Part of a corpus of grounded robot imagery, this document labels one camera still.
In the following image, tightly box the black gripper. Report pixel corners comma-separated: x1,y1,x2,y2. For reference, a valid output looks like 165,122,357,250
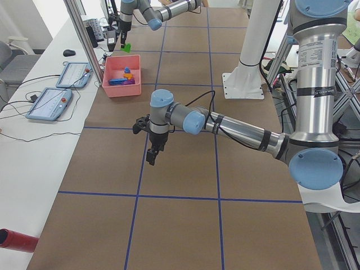
146,131,169,166
119,20,130,49

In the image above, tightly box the green block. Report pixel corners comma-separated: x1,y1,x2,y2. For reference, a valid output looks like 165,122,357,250
120,43,132,53

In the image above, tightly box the orange block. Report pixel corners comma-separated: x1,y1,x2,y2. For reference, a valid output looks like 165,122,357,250
123,73,134,80

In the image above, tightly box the purple block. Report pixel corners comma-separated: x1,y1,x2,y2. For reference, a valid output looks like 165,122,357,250
123,78,136,85

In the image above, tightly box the long blue block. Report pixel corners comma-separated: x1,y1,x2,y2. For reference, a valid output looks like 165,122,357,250
109,78,128,86

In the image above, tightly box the pink plastic box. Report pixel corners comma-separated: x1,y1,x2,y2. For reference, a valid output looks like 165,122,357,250
102,55,141,98

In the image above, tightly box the black keyboard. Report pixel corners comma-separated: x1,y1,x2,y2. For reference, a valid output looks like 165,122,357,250
83,19,104,48

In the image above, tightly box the black computer mouse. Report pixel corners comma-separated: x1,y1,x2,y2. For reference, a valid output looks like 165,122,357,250
63,49,76,57

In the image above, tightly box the upper teach pendant tablet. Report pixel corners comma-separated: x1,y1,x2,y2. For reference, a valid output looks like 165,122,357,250
56,62,92,89

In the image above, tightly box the teach pendant tablet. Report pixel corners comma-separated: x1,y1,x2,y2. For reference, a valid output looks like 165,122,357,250
25,87,73,121
56,62,92,89

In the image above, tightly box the lower teach pendant tablet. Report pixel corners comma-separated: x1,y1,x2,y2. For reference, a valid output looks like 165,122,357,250
25,87,73,121

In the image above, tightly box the red cylinder bottle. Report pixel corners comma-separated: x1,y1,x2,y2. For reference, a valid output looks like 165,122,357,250
1,228,39,253

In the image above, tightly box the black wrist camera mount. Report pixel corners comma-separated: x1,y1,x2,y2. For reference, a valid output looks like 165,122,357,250
132,114,150,134

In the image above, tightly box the aluminium frame post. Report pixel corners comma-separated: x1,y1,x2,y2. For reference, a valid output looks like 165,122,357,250
64,0,104,85

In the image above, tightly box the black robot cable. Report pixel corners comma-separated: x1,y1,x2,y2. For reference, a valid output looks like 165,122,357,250
168,89,217,133

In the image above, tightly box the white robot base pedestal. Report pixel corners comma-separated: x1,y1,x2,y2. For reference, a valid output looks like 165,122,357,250
222,0,282,100

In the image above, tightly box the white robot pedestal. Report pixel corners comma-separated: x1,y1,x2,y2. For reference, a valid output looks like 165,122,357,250
298,183,359,213

